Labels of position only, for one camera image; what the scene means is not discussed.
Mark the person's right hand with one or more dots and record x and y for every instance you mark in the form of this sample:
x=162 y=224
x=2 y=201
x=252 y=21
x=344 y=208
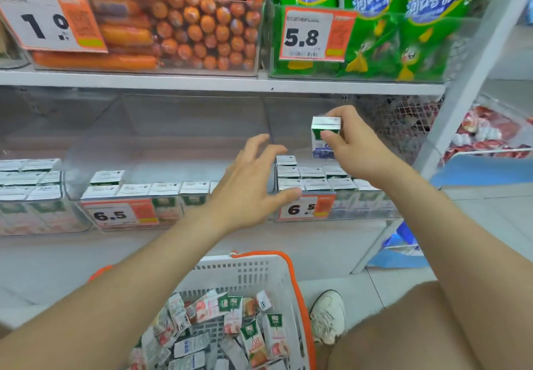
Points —
x=362 y=149

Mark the person's left hand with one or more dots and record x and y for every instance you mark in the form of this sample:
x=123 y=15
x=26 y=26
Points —
x=245 y=195

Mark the carton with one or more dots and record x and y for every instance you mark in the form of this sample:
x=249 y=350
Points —
x=320 y=149

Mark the pile of small juice cartons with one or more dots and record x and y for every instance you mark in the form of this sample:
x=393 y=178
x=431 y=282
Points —
x=233 y=332

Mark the person's left forearm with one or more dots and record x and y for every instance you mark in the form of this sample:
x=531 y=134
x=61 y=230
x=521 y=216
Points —
x=104 y=311

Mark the person's right forearm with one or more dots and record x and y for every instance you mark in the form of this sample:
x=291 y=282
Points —
x=470 y=265

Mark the person's right white shoe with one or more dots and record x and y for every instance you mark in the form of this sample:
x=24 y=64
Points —
x=329 y=315

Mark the person's right leg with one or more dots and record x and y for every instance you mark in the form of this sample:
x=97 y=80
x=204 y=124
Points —
x=395 y=336

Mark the orange white price tag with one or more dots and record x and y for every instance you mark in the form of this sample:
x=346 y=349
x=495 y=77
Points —
x=112 y=215
x=37 y=24
x=308 y=36
x=297 y=207

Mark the blue plastic packet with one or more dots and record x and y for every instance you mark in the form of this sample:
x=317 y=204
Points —
x=399 y=236

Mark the heap of red white packets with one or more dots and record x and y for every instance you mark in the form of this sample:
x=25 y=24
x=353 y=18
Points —
x=487 y=132

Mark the stack of green packets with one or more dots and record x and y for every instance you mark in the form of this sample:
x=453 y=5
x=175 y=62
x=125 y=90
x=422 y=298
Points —
x=416 y=32

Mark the stack of orange sausages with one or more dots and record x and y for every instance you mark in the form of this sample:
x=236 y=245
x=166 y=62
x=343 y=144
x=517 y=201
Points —
x=208 y=24

